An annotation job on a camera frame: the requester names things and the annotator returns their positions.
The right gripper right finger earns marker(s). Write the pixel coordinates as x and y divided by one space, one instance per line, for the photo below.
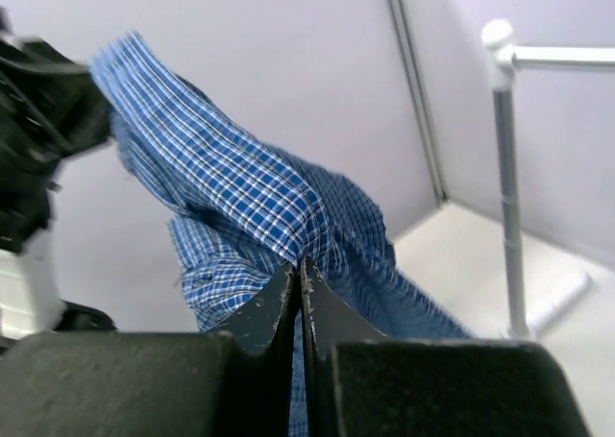
361 382

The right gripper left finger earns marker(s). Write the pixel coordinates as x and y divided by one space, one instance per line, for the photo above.
233 380

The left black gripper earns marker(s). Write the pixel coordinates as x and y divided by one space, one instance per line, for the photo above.
51 110

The blue plaid shirt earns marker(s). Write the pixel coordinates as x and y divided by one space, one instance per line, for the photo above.
242 207

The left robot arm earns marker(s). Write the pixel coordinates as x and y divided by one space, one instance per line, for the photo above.
30 298

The silver clothes rack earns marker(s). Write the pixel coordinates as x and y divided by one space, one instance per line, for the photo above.
504 58

